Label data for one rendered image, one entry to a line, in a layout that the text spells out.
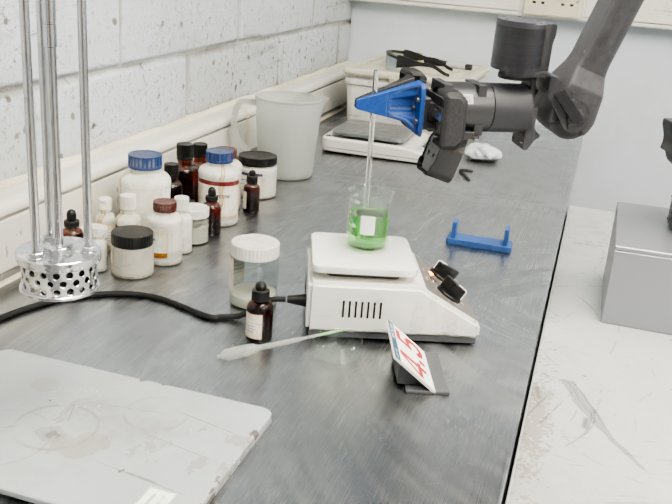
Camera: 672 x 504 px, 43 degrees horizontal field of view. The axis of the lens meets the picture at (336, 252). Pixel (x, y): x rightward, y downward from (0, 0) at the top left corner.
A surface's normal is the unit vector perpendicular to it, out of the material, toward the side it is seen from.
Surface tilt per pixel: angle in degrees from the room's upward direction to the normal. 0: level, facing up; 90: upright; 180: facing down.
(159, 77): 90
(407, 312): 90
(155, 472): 0
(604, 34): 93
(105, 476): 0
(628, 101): 90
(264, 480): 0
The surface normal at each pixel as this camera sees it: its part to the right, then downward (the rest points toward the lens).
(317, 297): 0.04, 0.34
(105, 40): 0.95, 0.17
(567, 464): 0.07, -0.94
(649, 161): -0.30, 0.30
